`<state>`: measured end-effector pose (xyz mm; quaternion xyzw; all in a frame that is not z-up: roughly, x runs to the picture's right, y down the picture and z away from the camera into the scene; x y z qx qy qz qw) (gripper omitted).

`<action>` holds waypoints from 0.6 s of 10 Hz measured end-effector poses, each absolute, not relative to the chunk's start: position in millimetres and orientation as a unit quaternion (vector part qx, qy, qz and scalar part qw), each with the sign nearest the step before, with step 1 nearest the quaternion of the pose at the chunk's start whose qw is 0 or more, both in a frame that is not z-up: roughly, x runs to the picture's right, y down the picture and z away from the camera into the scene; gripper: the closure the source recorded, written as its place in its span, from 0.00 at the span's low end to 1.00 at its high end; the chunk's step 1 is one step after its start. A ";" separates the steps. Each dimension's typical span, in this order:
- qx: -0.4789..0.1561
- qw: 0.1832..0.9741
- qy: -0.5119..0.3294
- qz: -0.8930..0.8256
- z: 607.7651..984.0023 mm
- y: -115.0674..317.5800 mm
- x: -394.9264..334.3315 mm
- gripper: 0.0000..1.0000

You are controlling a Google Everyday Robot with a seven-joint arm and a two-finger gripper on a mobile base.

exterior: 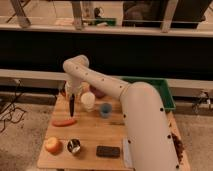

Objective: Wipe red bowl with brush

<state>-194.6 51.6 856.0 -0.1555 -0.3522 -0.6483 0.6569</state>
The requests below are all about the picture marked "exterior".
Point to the small metal cup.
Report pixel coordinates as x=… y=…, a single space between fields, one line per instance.
x=74 y=146

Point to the grey blue cloth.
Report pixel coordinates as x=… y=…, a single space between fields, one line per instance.
x=126 y=154

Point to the green plastic bin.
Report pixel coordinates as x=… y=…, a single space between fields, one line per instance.
x=160 y=85

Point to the red yellow apple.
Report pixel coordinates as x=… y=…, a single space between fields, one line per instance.
x=53 y=145

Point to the blue plastic cup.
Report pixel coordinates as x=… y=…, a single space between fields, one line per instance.
x=105 y=110

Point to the orange carrot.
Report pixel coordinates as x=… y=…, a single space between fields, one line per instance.
x=63 y=123

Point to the white plastic cup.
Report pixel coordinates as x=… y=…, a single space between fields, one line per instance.
x=88 y=101

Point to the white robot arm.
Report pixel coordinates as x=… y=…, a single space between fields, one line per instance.
x=150 y=143

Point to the black sponge block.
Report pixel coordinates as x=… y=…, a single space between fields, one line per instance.
x=108 y=151

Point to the dark red grapes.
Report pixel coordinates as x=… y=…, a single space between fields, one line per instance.
x=178 y=146

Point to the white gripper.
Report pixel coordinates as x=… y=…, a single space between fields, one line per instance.
x=71 y=89

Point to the red bowl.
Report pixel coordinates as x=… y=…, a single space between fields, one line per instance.
x=62 y=90

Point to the dark red plate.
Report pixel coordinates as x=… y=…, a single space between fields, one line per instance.
x=98 y=94

